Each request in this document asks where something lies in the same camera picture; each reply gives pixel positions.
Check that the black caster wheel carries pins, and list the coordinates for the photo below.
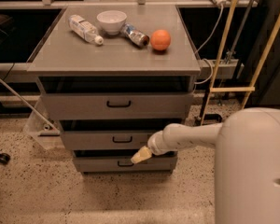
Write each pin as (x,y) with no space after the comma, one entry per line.
(4,158)

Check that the silver blue can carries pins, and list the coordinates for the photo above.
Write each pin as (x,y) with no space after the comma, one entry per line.
(137,37)

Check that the orange ball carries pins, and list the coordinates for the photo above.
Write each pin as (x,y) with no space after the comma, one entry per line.
(160,40)

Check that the clear plastic water bottle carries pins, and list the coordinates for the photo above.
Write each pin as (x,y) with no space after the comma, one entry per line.
(85,30)

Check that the grey top drawer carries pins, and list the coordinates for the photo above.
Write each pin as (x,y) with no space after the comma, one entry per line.
(117,105)

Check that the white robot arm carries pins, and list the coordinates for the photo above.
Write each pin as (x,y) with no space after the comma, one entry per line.
(247,162)

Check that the grey drawer cabinet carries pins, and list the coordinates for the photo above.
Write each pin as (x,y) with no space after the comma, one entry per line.
(66,64)

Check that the grey metal rod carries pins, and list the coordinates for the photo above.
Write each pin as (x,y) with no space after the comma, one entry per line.
(52,126)

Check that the grey bottom drawer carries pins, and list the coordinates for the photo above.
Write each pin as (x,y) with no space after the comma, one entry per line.
(107,161)

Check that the grey drawer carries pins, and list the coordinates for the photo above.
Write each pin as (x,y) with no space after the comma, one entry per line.
(117,105)
(107,161)
(100,134)

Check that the grey metal pole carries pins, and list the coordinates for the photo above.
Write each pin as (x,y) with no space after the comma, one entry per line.
(241,22)

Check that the yellow wooden frame stand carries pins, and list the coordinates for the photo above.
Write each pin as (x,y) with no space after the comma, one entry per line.
(247,90)

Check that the white bowl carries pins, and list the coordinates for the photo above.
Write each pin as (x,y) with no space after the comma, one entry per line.
(111,21)

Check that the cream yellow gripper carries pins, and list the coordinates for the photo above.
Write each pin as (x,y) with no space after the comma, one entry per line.
(154,144)

